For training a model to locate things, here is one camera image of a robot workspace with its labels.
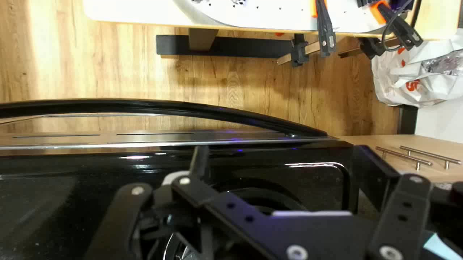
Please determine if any black electric stove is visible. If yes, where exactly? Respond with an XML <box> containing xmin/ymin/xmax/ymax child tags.
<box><xmin>0</xmin><ymin>98</ymin><xmax>402</xmax><ymax>260</ymax></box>

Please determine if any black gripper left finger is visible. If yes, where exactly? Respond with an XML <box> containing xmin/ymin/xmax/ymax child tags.
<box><xmin>86</xmin><ymin>145</ymin><xmax>310</xmax><ymax>260</ymax></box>

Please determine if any wooden bar clamp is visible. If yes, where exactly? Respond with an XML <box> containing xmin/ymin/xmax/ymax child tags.
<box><xmin>275</xmin><ymin>33</ymin><xmax>324</xmax><ymax>69</ymax></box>

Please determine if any orange black clamp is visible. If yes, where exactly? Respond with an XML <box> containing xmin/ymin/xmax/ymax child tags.
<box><xmin>374</xmin><ymin>0</ymin><xmax>426</xmax><ymax>51</ymax></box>
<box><xmin>314</xmin><ymin>0</ymin><xmax>339</xmax><ymax>57</ymax></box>

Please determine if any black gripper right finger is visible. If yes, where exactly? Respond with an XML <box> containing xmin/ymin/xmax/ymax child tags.
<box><xmin>368</xmin><ymin>173</ymin><xmax>463</xmax><ymax>260</ymax></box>

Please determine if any white robot base board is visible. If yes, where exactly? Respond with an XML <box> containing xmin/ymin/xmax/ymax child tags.
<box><xmin>81</xmin><ymin>0</ymin><xmax>417</xmax><ymax>36</ymax></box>

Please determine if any steel bar drawer handle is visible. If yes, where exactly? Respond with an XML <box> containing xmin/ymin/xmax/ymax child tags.
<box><xmin>375</xmin><ymin>144</ymin><xmax>434</xmax><ymax>171</ymax></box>
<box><xmin>398</xmin><ymin>144</ymin><xmax>463</xmax><ymax>170</ymax></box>

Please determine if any white plastic bag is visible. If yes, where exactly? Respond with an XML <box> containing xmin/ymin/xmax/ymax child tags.
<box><xmin>371</xmin><ymin>27</ymin><xmax>463</xmax><ymax>108</ymax></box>

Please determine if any wooden base cabinet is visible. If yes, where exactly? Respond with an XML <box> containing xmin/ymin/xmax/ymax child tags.
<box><xmin>337</xmin><ymin>134</ymin><xmax>463</xmax><ymax>184</ymax></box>

